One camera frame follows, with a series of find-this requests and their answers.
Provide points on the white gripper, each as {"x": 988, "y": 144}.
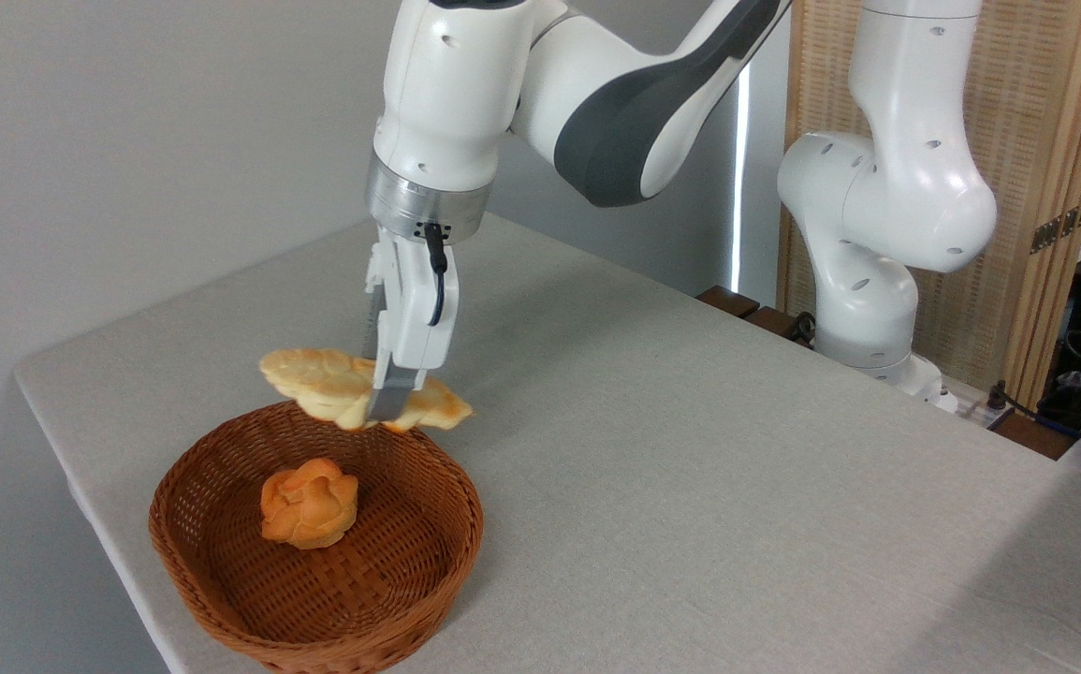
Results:
{"x": 414, "y": 323}

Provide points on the brown wicker basket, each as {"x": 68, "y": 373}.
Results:
{"x": 362, "y": 599}

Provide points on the long leaf-shaped bread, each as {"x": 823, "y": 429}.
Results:
{"x": 325, "y": 379}

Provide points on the dark brown wooden board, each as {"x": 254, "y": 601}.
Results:
{"x": 727, "y": 301}

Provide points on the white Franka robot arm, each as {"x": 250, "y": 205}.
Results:
{"x": 446, "y": 94}

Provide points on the round orange bread bun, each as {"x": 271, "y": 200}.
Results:
{"x": 311, "y": 510}

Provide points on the dark metal screen hinge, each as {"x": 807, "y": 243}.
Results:
{"x": 1059, "y": 226}

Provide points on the wooden rattan folding screen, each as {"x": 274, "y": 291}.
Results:
{"x": 1036, "y": 112}

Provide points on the grey tablecloth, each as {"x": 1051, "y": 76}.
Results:
{"x": 690, "y": 449}

